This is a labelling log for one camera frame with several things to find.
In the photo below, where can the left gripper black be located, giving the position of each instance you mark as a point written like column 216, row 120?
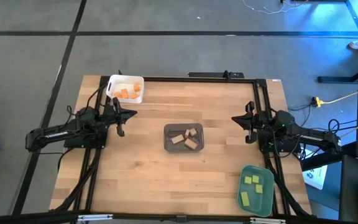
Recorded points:
column 120, row 130

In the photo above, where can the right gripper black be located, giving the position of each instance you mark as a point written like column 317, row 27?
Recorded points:
column 251, row 137

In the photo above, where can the long orange block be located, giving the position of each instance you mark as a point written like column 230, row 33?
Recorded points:
column 124, row 92

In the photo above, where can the long green block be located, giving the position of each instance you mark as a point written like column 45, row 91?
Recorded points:
column 245, row 199

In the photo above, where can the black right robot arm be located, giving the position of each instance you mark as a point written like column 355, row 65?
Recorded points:
column 315, row 137

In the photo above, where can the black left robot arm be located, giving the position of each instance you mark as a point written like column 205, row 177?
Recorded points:
column 57, row 133

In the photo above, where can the white plastic bin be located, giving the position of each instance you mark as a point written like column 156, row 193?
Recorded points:
column 113, row 84

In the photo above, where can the grey translucent plastic bin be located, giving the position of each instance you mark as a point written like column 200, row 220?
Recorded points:
column 172, row 129

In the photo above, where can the yellow power plug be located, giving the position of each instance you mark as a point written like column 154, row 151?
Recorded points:
column 316, row 101

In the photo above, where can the green plastic bin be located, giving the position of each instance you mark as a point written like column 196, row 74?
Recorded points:
column 264, row 202

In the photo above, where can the white printed sheet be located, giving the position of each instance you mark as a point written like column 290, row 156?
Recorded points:
column 314, row 174

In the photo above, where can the black desk crossbar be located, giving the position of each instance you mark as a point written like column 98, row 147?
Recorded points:
column 328, row 158

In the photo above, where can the black desk foot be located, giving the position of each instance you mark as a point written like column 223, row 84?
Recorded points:
column 334, row 79

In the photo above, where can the black desk with keyboard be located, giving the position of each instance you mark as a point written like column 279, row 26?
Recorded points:
column 351, row 186

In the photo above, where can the black gantry bar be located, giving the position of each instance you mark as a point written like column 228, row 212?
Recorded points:
column 42, row 216

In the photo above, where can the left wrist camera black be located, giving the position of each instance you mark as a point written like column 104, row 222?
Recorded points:
column 110, row 115

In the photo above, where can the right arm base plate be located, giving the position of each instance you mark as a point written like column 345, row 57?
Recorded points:
column 264, row 147

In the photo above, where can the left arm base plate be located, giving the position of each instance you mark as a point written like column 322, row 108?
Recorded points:
column 82, row 144

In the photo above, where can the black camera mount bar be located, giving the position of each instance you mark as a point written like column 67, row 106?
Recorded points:
column 211, row 75

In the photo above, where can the black aluminium table frame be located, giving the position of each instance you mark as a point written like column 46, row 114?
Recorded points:
column 197, row 80

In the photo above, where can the table-level camera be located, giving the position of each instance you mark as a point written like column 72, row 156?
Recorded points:
column 181, row 218

